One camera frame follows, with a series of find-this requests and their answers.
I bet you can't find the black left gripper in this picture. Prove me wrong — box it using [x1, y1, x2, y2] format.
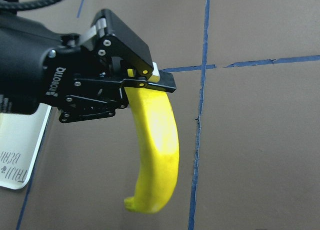
[0, 14, 129, 123]

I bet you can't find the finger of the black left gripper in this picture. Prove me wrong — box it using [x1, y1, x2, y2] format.
[73, 72, 177, 93]
[81, 9, 160, 81]

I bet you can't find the yellow banana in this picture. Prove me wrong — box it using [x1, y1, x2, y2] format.
[124, 87, 180, 214]

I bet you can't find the white bear print tray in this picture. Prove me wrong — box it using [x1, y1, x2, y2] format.
[0, 104, 52, 190]

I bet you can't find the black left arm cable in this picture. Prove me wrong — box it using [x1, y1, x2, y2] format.
[0, 0, 76, 12]

